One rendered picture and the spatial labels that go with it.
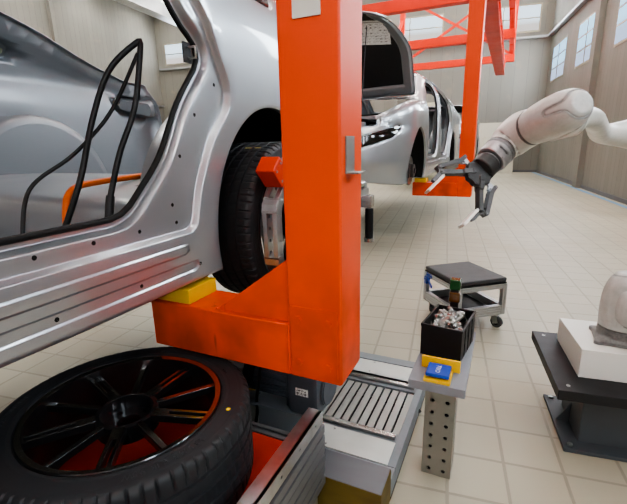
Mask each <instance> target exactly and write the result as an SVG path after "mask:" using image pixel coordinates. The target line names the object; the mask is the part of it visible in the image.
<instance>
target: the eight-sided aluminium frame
mask: <svg viewBox="0 0 627 504"><path fill-rule="evenodd" d="M283 203H284V189H283V187H269V188H268V190H267V193H266V195H265V198H263V202H262V209H261V213H262V221H263V239H264V260H265V265H266V267H267V269H269V270H270V271H271V270H273V269H274V268H276V267H277V266H278V265H280V264H281V263H283V262H284V261H285V260H284V254H283V230H282V206H283ZM272 224H273V225H272ZM273 244H274V245H273Z"/></svg>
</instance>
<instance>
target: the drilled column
mask: <svg viewBox="0 0 627 504"><path fill-rule="evenodd" d="M457 402H458V398H456V397H452V396H447V395H443V394H438V393H434V392H429V391H425V408H424V427H423V446H422V465H421V471H423V472H426V473H429V474H433V475H436V476H439V477H443V478H446V479H449V480H450V475H451V469H452V464H453V455H454V442H455V429H456V416H457ZM427 455H428V457H427ZM427 466H428V468H427Z"/></svg>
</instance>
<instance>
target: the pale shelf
mask: <svg viewBox="0 0 627 504"><path fill-rule="evenodd" d="M475 338H476V332H474V337H473V341H472V343H471V345H470V346H469V348H468V350H467V352H466V353H465V355H464V357H463V359H462V361H461V368H460V374H459V373H454V372H453V375H452V379H451V384H450V386H446V385H441V384H436V383H431V382H427V381H423V377H424V375H425V372H426V369H427V367H423V366H422V355H423V354H421V353H420V352H419V355H418V357H417V359H416V362H415V364H414V366H413V369H412V371H411V374H410V376H409V378H408V387H411V388H416V389H420V390H425V391H429V392H434V393H438V394H443V395H447V396H452V397H456V398H461V399H465V395H466V389H467V384H468V378H469V372H470V367H471V361H472V355H473V349H474V344H475Z"/></svg>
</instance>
